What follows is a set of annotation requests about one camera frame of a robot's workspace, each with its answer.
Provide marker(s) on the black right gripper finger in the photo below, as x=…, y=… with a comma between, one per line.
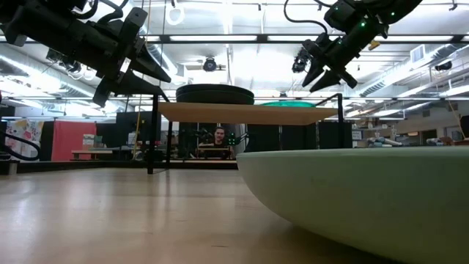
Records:
x=328, y=80
x=315, y=71

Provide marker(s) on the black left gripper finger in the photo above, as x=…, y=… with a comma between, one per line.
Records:
x=146, y=66
x=135, y=86

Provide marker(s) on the blue transparent plastic plate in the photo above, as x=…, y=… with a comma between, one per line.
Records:
x=289, y=103

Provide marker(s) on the black round plate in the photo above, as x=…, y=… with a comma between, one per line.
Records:
x=214, y=88
x=214, y=101
x=214, y=96

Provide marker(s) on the mint green round plate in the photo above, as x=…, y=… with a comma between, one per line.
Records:
x=348, y=198

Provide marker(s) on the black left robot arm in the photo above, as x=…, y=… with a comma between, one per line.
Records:
x=44, y=25

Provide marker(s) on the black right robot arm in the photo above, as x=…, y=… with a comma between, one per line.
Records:
x=384, y=9

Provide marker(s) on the wooden shelf with black legs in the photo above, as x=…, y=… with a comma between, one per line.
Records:
x=238, y=113

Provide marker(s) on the black room divider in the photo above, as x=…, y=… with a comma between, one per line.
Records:
x=293, y=139
x=124, y=128

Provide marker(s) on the black overhead rig bar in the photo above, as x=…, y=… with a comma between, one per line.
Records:
x=262, y=38

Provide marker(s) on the low wooden bench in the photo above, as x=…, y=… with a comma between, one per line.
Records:
x=91, y=152

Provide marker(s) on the red fabric panel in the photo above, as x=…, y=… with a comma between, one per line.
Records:
x=69, y=139

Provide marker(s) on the person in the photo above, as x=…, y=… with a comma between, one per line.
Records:
x=219, y=137

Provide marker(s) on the colourful patterned cloth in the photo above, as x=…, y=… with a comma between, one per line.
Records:
x=22, y=137

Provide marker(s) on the black round overhead camera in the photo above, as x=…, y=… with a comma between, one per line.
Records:
x=209, y=65

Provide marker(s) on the black aluminium table frame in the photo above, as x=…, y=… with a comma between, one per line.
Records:
x=110, y=166

